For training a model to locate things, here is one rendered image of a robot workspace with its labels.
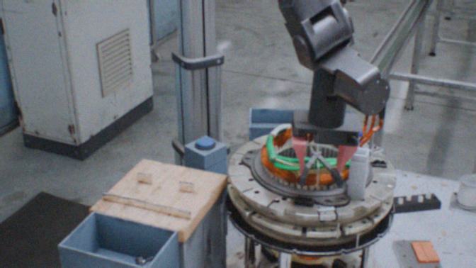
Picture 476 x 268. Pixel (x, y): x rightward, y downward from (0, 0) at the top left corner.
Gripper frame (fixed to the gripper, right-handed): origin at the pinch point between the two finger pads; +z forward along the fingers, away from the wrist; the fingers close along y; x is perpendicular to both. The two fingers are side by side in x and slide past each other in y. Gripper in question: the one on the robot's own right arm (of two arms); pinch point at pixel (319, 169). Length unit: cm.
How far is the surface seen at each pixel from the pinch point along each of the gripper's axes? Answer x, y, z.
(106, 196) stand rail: 5.3, -37.5, 11.5
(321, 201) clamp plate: 1.1, 1.1, 7.0
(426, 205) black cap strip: 45, 36, 36
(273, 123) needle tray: 46.7, -5.9, 15.6
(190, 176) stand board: 14.2, -23.1, 11.9
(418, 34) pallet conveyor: 281, 96, 64
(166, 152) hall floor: 214, -58, 123
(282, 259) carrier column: 0.3, -4.5, 19.7
